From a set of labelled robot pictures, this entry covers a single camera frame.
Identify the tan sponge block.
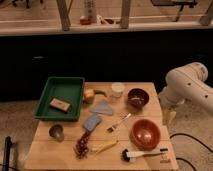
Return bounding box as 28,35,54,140
50,98,71,112

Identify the grey folded cloth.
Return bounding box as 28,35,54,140
90,101,113,116

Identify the green plastic tray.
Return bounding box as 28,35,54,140
34,77,84,121

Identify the orange plastic bowl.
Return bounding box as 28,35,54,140
130,119,161,151

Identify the black cable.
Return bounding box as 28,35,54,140
169,132,213,171

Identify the black stand post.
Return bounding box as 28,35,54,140
2,136,12,171

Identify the red object on shelf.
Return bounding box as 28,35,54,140
79,16,92,25

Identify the dark brown bowl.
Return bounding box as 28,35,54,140
127,88,149,110

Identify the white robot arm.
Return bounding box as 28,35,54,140
158,62,213,125

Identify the white handled black brush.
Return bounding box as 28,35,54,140
121,148,168,162

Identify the yellow pencil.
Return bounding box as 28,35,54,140
91,140,118,154

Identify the white plastic cup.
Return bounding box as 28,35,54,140
111,82,125,98

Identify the small metal cup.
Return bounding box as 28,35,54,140
49,124,64,142

